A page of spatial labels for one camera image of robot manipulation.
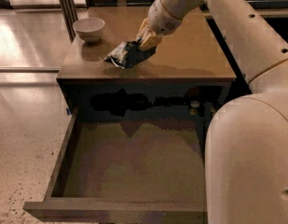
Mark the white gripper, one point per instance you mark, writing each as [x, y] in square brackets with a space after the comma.
[162, 20]

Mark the blue chip bag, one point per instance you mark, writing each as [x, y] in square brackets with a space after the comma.
[128, 54]

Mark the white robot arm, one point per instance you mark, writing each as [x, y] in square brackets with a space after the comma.
[246, 153]

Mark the brown wooden drawer cabinet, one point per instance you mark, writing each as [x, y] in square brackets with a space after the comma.
[188, 70]

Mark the open top drawer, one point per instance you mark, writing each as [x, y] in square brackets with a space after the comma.
[146, 168]

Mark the white ceramic bowl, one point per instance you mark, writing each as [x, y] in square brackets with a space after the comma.
[90, 30]

